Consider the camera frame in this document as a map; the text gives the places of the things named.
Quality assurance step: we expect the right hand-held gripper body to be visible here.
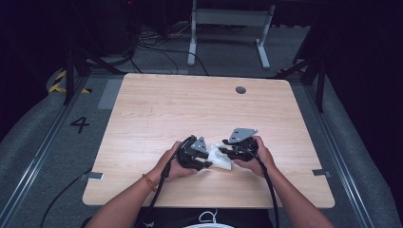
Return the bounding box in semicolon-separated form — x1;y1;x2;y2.
226;127;259;162

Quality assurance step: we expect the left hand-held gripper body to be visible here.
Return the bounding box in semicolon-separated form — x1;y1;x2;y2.
176;135;210;169

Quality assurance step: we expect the person's left hand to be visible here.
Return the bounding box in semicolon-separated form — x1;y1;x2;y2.
153;141;199;184

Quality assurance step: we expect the person's right hand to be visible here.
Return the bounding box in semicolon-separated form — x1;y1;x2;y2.
233;135;278;179

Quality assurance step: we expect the person's black clothing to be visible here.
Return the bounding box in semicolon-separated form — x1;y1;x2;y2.
134;207;277;228

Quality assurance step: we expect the black metal stand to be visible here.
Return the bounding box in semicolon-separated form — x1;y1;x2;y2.
62;47;127;106
275;47;328;114

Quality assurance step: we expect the grey floor tape patch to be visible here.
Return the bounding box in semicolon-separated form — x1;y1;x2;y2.
97;78;124;111

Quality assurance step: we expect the yellow black hazard tape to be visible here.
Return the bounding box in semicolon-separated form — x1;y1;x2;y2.
48;69;93;95

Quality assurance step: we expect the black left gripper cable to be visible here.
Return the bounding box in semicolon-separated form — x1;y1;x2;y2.
134;135;198;228

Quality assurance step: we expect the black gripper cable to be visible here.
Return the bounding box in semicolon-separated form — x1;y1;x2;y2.
134;135;198;228
250;151;281;228

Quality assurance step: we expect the orange bead bracelet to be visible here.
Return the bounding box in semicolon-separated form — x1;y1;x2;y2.
142;173;159;193

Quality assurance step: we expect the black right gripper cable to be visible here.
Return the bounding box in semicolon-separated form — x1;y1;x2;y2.
250;151;281;228

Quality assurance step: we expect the white drawstring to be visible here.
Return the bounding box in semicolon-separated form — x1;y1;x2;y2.
197;208;220;225

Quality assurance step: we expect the grey table bracket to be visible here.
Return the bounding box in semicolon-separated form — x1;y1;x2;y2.
85;171;106;181
312;168;332;179

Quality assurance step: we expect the bundle of black floor cables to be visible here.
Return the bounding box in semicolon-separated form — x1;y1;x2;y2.
127;27;211;77

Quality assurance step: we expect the white metal desk frame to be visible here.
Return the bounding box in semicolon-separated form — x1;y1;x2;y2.
186;0;278;70

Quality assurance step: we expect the black floor cable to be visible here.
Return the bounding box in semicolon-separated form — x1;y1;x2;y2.
39;169;93;228

